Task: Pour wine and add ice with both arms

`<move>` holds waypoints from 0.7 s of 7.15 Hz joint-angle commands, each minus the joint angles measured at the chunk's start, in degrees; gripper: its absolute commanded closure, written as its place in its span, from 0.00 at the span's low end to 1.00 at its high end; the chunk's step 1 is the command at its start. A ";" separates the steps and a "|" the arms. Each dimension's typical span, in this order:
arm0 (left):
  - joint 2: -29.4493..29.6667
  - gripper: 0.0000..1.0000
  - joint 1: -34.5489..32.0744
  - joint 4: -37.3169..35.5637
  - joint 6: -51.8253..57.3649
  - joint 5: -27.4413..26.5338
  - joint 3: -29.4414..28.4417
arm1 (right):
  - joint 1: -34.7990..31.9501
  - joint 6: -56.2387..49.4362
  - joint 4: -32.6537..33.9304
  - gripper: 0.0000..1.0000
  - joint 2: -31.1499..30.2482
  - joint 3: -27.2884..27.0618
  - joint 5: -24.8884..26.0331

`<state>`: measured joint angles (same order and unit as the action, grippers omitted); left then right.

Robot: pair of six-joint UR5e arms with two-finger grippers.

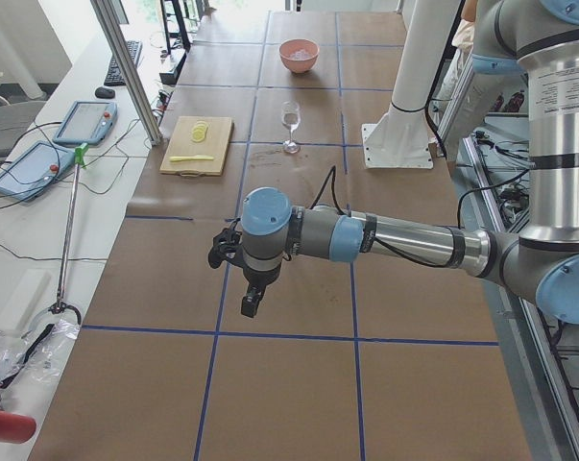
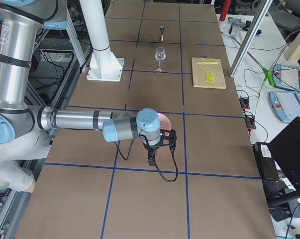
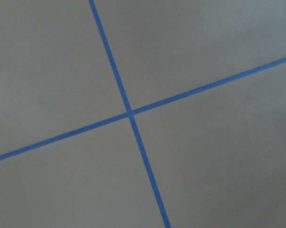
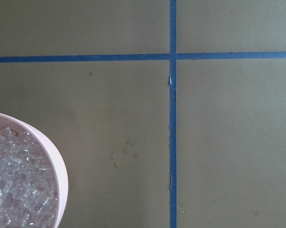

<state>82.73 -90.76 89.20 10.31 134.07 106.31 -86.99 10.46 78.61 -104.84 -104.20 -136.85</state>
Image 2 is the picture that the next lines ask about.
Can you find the black laptop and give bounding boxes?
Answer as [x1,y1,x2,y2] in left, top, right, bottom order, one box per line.
[267,117,300,207]

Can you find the person in beige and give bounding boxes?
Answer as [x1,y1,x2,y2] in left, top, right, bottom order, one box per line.
[0,130,51,192]

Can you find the upper teach pendant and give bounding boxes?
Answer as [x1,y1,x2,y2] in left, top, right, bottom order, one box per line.
[273,64,300,92]

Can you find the lemon slices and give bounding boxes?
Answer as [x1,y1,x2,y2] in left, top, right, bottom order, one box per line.
[205,71,215,84]

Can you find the lower teach pendant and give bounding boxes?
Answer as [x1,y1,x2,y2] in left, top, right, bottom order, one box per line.
[269,91,300,123]

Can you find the black box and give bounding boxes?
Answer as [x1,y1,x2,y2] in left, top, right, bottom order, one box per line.
[253,142,279,182]

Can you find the yellow plastic knife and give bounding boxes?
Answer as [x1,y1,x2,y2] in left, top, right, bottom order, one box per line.
[197,61,218,65]

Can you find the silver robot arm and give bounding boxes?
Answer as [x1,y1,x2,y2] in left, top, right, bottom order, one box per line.
[0,0,177,166]

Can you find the green plastic clamp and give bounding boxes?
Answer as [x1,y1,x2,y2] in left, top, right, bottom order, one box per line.
[262,67,275,86]

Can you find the clear wine glass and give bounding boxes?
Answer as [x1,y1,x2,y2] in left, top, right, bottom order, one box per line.
[155,47,166,73]

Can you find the pink bowl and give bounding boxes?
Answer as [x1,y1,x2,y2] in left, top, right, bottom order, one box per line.
[158,113,172,130]

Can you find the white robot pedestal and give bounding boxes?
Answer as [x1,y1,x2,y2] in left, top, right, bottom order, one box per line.
[80,0,124,82]

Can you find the aluminium frame post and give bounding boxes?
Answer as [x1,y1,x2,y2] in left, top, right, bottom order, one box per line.
[229,0,272,77]

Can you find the steel jigger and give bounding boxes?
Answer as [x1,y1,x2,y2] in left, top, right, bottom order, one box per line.
[160,26,165,42]

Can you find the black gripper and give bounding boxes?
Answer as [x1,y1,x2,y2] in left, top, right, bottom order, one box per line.
[147,129,177,166]

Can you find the teach pendant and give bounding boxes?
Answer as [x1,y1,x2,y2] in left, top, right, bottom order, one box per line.
[273,64,300,92]
[269,91,300,123]

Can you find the red bottle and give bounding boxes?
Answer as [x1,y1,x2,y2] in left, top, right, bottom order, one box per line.
[219,0,231,21]

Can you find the wooden cutting board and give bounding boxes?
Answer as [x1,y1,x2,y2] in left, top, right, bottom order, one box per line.
[192,57,226,89]

